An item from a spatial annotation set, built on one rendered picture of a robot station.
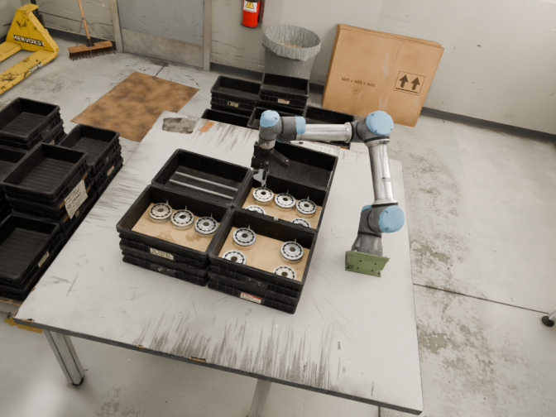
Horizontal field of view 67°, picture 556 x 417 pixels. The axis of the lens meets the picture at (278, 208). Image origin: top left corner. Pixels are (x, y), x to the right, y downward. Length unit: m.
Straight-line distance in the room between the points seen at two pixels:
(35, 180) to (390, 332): 2.11
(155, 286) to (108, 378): 0.75
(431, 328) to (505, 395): 0.52
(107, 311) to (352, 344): 1.00
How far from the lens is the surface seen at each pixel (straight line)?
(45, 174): 2.83
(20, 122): 3.32
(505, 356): 3.08
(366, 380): 1.78
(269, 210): 2.02
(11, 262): 2.70
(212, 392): 2.41
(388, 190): 1.89
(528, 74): 5.07
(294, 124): 1.78
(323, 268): 2.01
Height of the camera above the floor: 2.23
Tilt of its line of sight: 43 degrees down
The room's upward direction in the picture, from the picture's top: 11 degrees clockwise
